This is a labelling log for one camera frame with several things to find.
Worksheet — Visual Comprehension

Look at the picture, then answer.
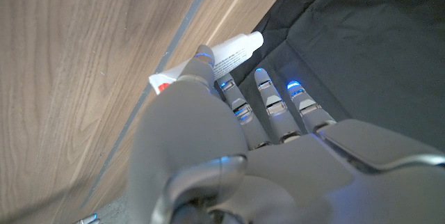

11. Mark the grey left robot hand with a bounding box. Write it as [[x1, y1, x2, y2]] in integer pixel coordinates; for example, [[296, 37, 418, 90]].
[[128, 45, 445, 224]]

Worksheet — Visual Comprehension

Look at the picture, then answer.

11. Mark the white toothpaste tube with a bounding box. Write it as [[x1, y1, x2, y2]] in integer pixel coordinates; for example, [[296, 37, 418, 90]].
[[148, 31, 264, 95]]

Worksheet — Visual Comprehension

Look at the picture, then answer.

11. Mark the black backdrop cloth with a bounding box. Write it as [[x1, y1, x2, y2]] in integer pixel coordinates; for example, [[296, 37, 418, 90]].
[[229, 0, 445, 152]]

